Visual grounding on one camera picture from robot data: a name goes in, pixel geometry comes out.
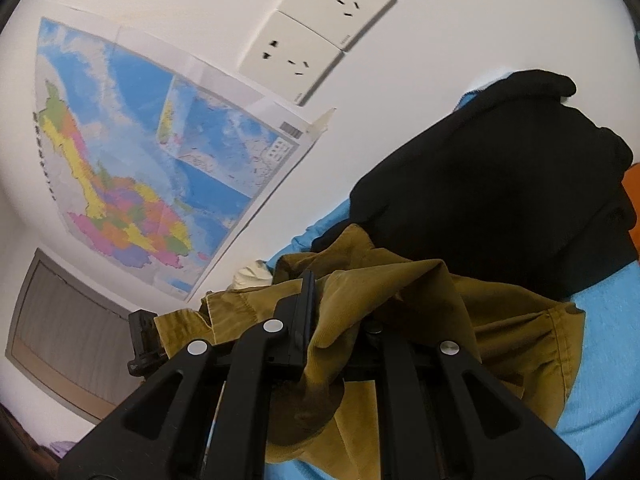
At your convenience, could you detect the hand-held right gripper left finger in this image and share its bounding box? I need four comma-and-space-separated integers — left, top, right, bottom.
59, 270, 317, 480

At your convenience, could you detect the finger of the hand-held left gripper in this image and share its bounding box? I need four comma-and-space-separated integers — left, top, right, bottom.
127, 310, 171, 378

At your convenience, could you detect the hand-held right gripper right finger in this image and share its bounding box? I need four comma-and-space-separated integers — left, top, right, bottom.
345, 317, 586, 480

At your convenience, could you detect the olive green garment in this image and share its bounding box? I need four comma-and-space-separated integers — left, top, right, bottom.
154, 223, 586, 480

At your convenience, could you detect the cream plastic-wrapped pillow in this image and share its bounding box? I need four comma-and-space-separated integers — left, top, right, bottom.
227, 259, 275, 292

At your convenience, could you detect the grey door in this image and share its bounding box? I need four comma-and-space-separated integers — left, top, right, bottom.
5, 247, 152, 424

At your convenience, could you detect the clear tape strip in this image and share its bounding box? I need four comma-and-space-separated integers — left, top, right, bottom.
304, 107, 338, 139

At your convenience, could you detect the blue bed sheet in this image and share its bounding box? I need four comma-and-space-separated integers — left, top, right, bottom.
212, 89, 640, 480

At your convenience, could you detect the black garment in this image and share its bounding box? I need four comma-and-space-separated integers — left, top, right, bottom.
349, 69, 639, 302

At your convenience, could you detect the orange object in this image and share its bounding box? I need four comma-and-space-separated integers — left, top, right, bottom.
619, 162, 640, 253

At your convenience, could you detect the colourful wall map poster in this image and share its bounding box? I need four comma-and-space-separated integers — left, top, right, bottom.
31, 16, 321, 304

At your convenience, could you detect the white wall socket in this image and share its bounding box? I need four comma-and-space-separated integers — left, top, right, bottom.
276, 0, 399, 52
237, 10, 346, 107

